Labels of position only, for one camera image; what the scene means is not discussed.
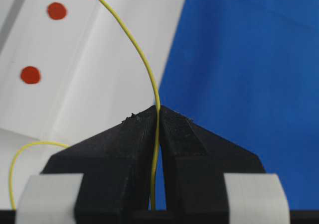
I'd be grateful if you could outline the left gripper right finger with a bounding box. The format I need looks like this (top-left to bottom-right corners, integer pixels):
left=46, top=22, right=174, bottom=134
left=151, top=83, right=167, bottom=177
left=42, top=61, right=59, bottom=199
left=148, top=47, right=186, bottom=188
left=160, top=107, right=291, bottom=224

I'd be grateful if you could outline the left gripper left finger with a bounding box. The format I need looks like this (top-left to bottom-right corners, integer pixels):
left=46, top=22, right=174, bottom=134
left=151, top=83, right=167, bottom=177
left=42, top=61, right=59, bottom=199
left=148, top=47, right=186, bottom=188
left=15, top=107, right=156, bottom=224

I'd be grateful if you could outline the yellow solder wire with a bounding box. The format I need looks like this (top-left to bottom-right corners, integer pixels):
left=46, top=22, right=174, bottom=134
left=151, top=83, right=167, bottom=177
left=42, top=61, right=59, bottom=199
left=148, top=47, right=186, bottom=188
left=8, top=0, right=162, bottom=212

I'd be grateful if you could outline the white raised work strip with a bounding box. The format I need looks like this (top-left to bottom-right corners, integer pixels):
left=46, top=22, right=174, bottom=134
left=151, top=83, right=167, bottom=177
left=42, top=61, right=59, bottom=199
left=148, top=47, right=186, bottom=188
left=0, top=0, right=108, bottom=137

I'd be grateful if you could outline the blue table cloth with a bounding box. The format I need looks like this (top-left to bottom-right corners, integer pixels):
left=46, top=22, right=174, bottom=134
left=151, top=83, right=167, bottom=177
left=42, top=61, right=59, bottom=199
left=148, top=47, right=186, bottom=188
left=159, top=0, right=319, bottom=210

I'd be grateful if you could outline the white base board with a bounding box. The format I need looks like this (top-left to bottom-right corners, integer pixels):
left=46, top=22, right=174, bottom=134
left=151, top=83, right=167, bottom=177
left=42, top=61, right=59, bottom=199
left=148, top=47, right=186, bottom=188
left=0, top=0, right=185, bottom=210

